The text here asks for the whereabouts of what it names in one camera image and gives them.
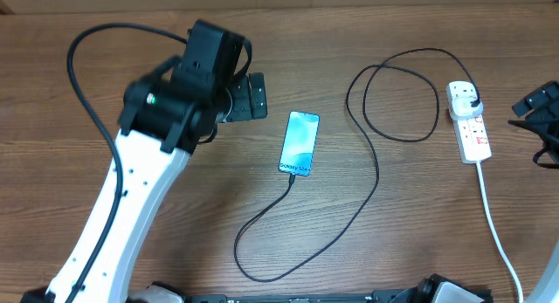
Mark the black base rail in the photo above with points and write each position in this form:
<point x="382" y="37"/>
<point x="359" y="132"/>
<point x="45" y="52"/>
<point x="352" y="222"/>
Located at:
<point x="378" y="296"/>

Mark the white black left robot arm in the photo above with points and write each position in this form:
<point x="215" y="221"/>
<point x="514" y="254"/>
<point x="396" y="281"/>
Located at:
<point x="166" y="114"/>

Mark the white charger plug adapter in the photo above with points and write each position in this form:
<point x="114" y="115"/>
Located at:
<point x="461" y="108"/>

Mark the white power strip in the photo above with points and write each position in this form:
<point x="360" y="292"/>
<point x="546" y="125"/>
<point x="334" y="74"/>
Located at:
<point x="471" y="134"/>

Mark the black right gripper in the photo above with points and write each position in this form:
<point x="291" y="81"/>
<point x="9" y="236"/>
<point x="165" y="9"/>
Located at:
<point x="544" y="116"/>

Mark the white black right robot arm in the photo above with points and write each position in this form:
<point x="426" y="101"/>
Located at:
<point x="546" y="289"/>

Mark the blue Galaxy smartphone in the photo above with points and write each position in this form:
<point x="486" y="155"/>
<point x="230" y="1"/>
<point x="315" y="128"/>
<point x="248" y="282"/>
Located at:
<point x="298" y="147"/>

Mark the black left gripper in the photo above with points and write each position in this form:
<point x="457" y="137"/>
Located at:
<point x="244" y="107"/>

